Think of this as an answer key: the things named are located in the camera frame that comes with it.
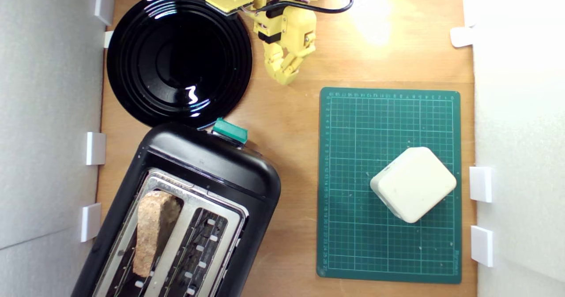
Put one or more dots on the brown bread slice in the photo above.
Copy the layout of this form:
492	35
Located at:
150	226

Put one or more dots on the black two-slot toaster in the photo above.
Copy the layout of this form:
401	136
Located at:
212	164

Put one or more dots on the black round plate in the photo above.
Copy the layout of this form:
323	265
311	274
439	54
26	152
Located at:
176	58

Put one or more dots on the white square block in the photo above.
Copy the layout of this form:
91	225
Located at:
412	184

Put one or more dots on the green cutting mat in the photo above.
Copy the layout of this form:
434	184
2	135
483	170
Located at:
353	244

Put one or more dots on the small white wall clip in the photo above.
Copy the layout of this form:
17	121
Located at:
108	39

